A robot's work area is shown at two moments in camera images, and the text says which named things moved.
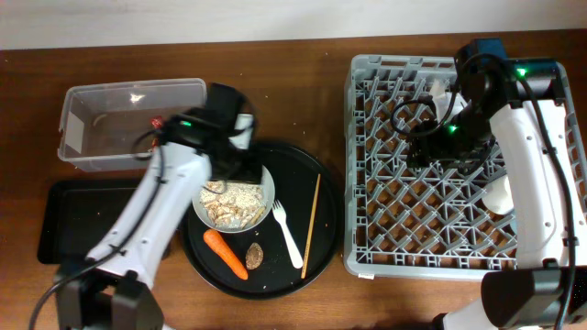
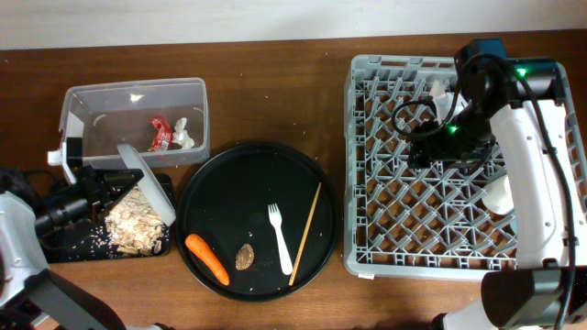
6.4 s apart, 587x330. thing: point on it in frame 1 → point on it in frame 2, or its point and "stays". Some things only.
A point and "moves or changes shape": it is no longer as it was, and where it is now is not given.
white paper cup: [499, 199] stays
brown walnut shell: [254, 256] → [245, 258]
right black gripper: [426, 148] stays
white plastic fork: [281, 215] moves or changes shape
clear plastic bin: [107, 126] stays
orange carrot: [213, 237] → [199, 247]
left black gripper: [251, 170] → [94, 185]
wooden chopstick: [311, 229] → [305, 236]
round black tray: [292, 249] stays
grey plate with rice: [234, 206] → [148, 184]
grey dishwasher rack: [426, 222] stays
